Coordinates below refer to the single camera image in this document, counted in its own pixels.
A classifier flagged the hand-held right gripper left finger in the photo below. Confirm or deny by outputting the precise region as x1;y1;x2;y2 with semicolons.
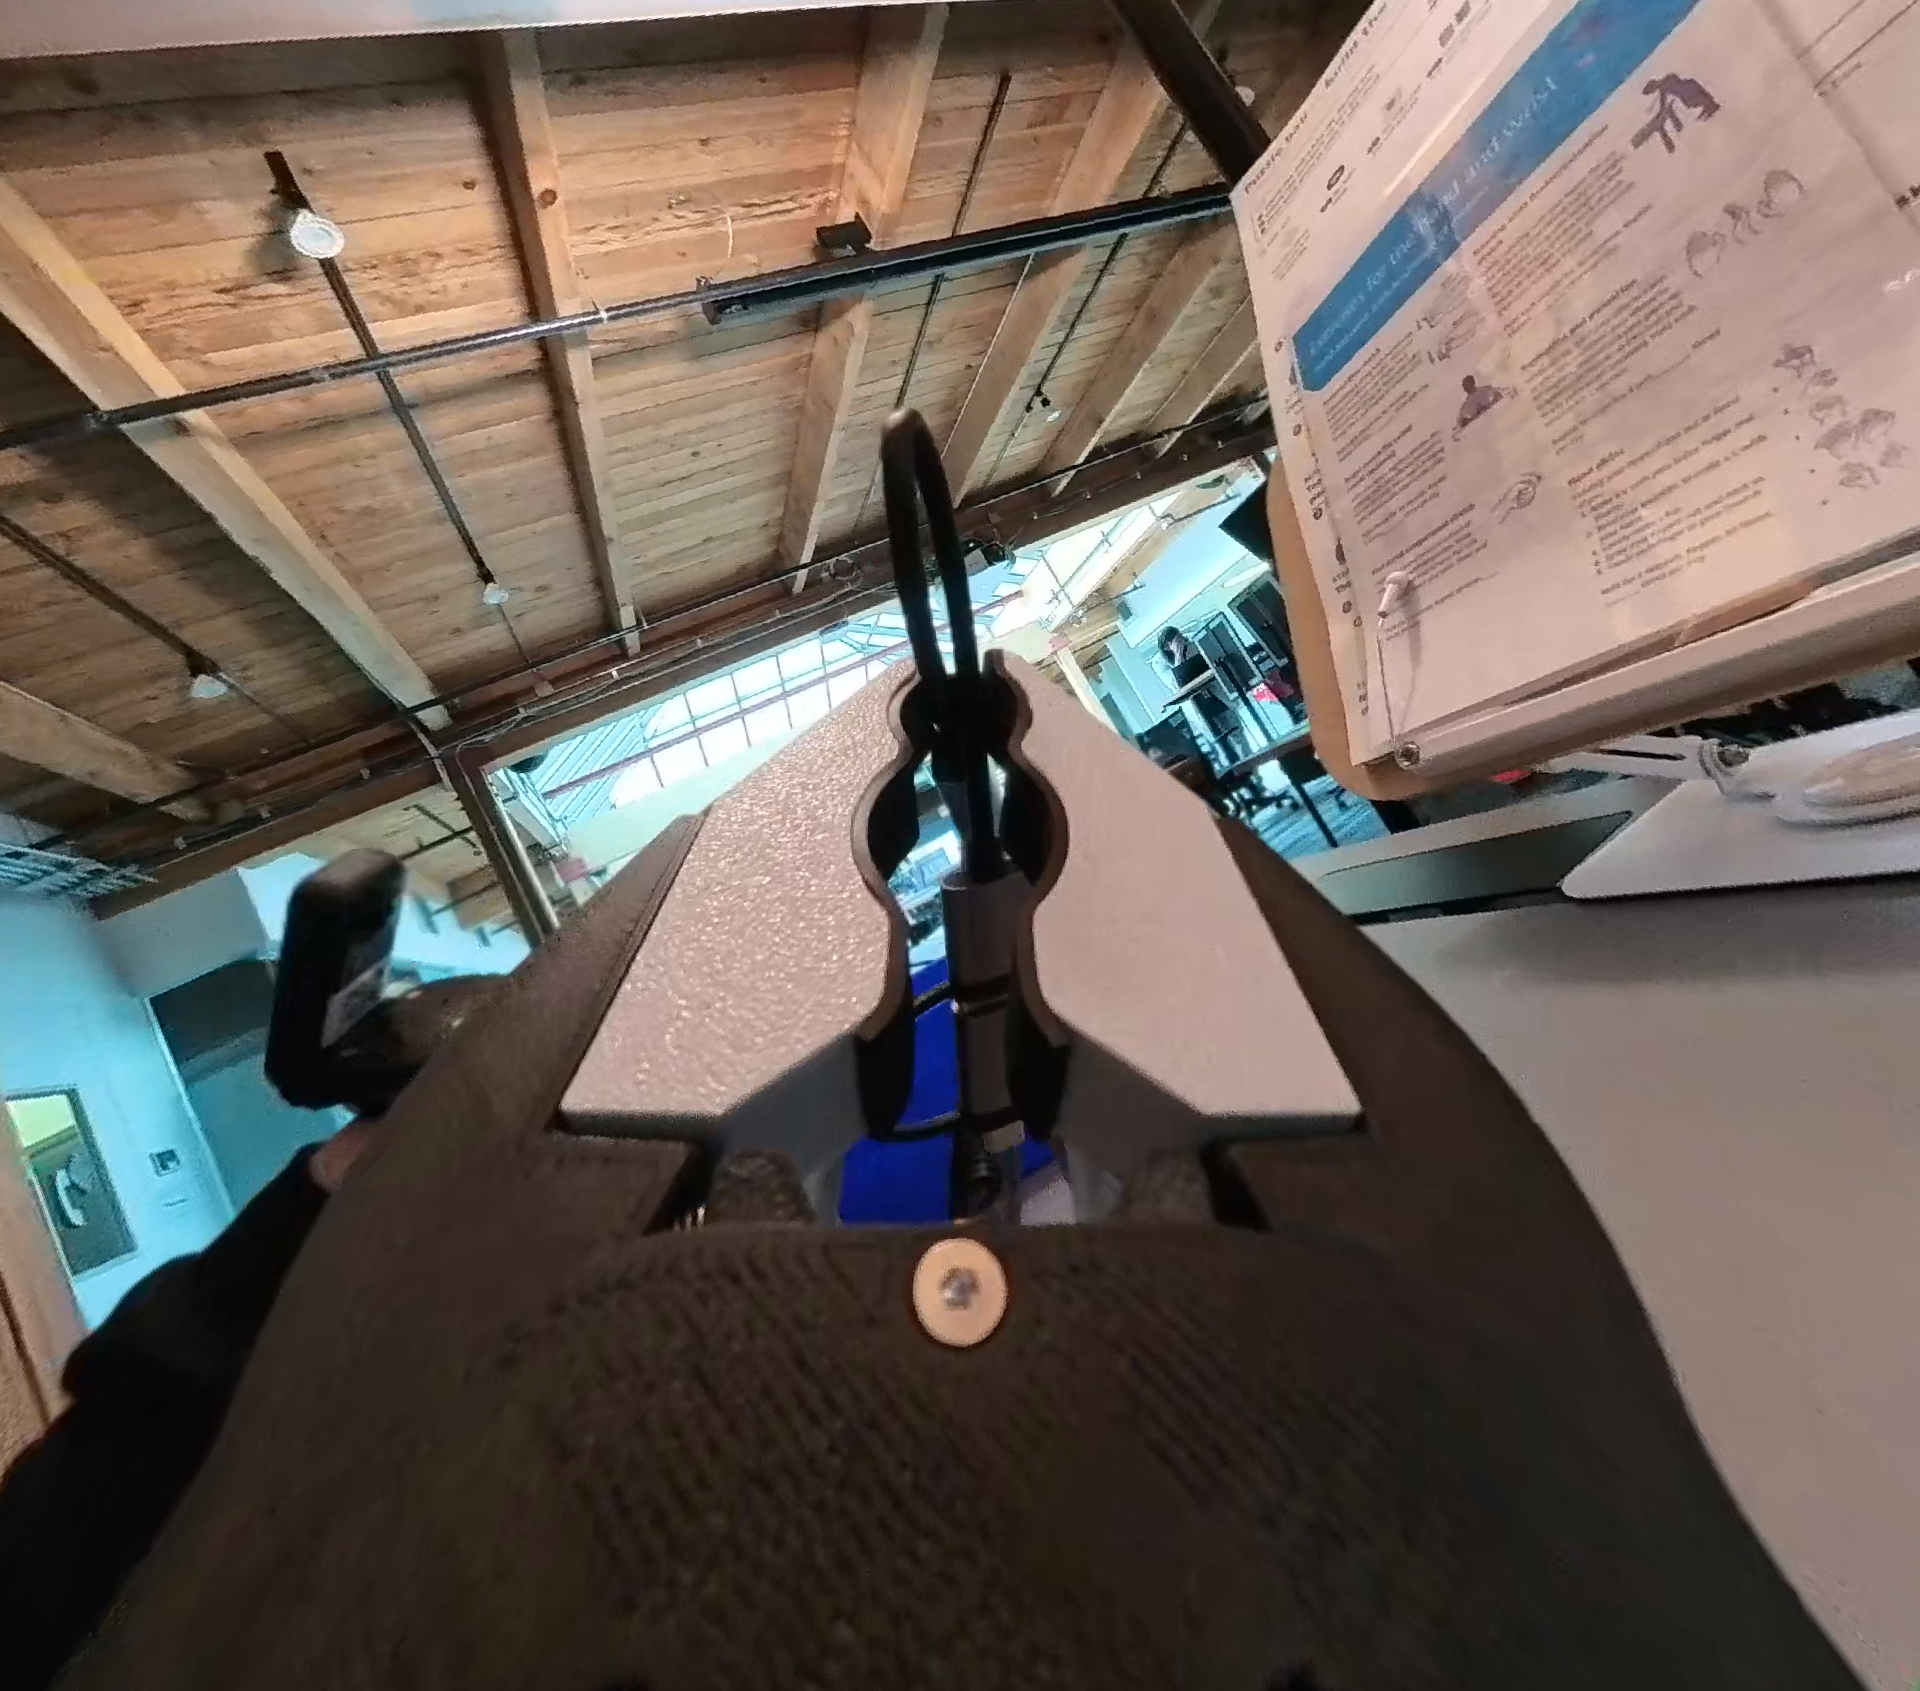
558;661;925;1166

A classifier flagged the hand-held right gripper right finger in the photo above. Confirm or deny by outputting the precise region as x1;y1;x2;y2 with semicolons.
992;652;1369;1139

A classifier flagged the black cable with grey plug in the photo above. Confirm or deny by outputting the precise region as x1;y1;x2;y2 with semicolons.
877;407;1050;1217

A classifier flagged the blue bin with white label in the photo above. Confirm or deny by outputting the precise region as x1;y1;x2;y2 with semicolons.
835;1014;959;1230

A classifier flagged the person's left forearm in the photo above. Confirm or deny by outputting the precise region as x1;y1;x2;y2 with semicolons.
0;1159;334;1691

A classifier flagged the person's left hand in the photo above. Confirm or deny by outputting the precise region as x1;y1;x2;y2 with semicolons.
302;1107;386;1192

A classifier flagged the wooden document stand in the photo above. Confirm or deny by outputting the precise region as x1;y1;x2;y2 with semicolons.
1228;0;1920;904

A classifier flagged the printed instruction sheet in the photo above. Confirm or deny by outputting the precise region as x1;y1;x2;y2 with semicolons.
1228;0;1920;759

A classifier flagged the black desk cable cover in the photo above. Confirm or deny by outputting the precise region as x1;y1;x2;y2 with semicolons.
1296;809;1638;928

